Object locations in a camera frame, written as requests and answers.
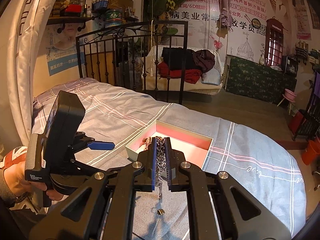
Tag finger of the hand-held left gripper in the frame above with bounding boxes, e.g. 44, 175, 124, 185
75, 159, 120, 180
74, 132, 115, 151

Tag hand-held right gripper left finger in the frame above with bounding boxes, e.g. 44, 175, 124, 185
30, 137, 158, 240

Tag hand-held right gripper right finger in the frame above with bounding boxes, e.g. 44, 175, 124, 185
165, 137, 292, 240

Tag dark chain necklace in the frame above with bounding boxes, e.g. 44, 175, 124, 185
154, 136, 167, 200

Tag rose gold wristwatch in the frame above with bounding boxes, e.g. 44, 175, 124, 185
142, 136, 160, 152

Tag pale blue box pink inside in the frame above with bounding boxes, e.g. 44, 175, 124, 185
125, 119, 215, 170

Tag person's left forearm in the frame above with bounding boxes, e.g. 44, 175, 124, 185
0, 172, 20, 210

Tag person's left hand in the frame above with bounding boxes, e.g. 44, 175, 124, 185
4, 160, 63, 201

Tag red white patterned cloth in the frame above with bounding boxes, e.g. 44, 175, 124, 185
0, 146, 28, 169

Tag white curtain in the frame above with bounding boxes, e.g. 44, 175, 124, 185
0, 0, 55, 148

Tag red garment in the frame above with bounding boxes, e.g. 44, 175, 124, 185
157, 62, 202, 84

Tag light blue cushion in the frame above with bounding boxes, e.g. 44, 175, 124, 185
201, 69, 221, 85

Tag red box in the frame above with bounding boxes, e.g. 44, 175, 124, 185
65, 4, 82, 16

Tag green tin bucket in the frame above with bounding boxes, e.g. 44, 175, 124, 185
104, 8, 123, 28

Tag black garment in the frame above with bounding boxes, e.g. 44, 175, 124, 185
161, 47, 194, 70

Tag dark maroon jacket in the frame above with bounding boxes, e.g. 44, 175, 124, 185
191, 49, 216, 73

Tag blue basket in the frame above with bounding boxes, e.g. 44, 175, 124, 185
92, 0, 110, 11

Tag green floral cabinet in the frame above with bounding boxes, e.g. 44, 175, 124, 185
224, 54, 298, 103

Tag red bag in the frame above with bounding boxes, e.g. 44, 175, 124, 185
287, 109, 305, 135

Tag pink basin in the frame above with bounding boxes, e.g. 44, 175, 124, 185
283, 89, 297, 101

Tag orange bucket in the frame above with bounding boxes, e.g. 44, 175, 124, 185
301, 137, 320, 166

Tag black iron rack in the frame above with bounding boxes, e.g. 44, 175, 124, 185
292, 71, 320, 142

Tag small black television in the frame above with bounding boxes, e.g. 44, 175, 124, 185
282, 56, 299, 75

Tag red phone booth cabinet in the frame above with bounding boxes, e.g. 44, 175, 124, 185
264, 17, 285, 67

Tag purple towel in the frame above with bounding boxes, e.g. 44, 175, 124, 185
313, 70, 320, 96

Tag face wall poster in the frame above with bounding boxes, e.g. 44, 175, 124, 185
46, 26, 78, 77

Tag dark wall shelf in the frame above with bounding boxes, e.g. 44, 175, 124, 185
46, 17, 94, 33

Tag black iron bed frame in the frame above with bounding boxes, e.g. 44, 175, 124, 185
75, 21, 189, 105

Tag small wall rack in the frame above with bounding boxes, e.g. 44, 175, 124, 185
294, 41, 310, 61

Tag large wall mural poster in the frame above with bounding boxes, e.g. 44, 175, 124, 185
175, 0, 294, 63

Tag pink woman wall poster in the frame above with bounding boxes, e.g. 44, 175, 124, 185
289, 0, 312, 40

